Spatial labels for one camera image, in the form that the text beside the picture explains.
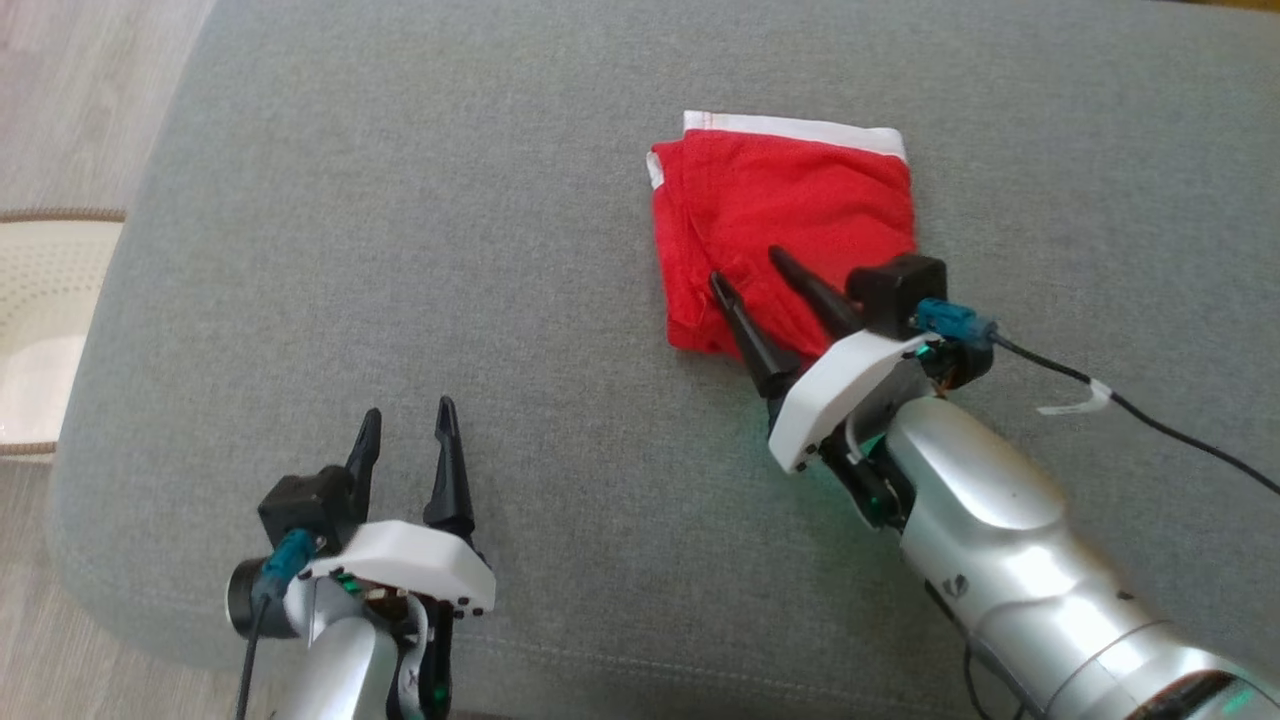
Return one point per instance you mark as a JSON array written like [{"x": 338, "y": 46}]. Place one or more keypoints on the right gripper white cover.
[{"x": 840, "y": 390}]

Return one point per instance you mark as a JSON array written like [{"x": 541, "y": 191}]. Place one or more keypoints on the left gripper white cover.
[{"x": 410, "y": 560}]

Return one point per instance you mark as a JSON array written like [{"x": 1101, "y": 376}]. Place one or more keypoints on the red and white shorts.
[{"x": 790, "y": 210}]

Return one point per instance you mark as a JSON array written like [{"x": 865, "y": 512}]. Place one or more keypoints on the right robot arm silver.
[{"x": 1000, "y": 560}]

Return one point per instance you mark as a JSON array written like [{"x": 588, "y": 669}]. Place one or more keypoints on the large grey sofa seat cushion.
[{"x": 500, "y": 250}]

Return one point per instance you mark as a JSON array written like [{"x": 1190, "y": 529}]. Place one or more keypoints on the white perforated laundry basket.
[{"x": 40, "y": 290}]

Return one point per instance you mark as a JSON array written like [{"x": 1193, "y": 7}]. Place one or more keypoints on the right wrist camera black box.
[{"x": 895, "y": 290}]

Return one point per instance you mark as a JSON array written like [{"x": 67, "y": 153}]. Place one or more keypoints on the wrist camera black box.
[
  {"x": 895, "y": 290},
  {"x": 300, "y": 505}
]

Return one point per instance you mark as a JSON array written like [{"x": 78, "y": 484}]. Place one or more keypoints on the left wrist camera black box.
[{"x": 300, "y": 505}]

